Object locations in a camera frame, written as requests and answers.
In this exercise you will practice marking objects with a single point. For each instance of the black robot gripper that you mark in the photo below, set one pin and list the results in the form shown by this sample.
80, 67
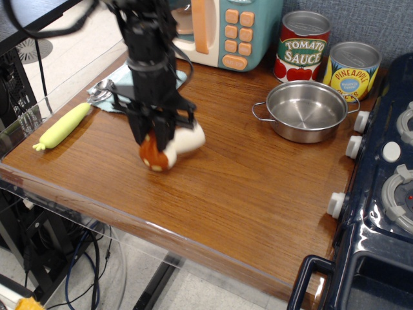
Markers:
155, 102

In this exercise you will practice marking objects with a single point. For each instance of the plush brown white mushroom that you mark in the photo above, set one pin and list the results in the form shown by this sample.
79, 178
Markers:
185, 140

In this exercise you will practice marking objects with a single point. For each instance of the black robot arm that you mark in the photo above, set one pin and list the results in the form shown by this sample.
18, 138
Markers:
148, 29

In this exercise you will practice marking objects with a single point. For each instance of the silver metal pot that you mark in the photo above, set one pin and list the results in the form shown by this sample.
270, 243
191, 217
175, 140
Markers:
305, 111

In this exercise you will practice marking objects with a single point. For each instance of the light blue cloth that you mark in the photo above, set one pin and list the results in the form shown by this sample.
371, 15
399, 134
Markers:
123, 76

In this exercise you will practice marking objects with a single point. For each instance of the toy microwave teal cream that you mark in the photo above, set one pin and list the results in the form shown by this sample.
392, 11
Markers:
233, 35

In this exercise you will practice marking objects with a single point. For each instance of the black table leg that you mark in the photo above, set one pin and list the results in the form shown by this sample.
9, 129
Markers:
158, 282

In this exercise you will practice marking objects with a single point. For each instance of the tomato sauce can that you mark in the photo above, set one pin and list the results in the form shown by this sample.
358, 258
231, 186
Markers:
302, 43

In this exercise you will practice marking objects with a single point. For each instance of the white stove knob lower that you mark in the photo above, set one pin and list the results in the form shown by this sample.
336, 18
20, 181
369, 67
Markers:
335, 204

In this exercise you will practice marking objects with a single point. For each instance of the white stove knob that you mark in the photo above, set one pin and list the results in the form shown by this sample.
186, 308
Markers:
361, 121
353, 146
335, 204

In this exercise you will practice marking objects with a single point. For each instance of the white stove knob middle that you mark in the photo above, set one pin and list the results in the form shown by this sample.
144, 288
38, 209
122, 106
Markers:
353, 146

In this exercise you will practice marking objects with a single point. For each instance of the white stove knob upper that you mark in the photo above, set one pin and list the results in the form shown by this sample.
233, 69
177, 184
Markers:
361, 121

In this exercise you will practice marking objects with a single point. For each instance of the pineapple slices can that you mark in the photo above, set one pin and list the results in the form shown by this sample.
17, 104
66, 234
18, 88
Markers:
352, 68

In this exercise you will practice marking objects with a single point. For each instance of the dark blue toy stove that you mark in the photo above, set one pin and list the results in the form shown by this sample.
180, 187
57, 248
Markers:
372, 263

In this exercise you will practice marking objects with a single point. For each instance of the green handled metal spoon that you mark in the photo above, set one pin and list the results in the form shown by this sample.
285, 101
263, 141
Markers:
61, 129

